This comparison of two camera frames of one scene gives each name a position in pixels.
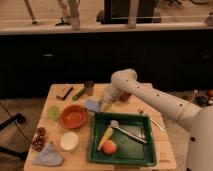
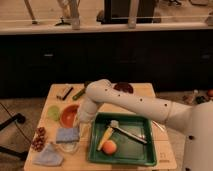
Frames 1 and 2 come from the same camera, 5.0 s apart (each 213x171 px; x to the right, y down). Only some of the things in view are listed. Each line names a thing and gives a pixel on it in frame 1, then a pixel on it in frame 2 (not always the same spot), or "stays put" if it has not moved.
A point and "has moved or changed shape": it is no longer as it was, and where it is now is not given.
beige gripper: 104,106 to 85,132
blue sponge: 92,105 has moved or changed shape
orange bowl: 73,116 stays put
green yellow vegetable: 75,97 stays put
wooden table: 76,133 stays put
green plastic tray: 130,152 stays put
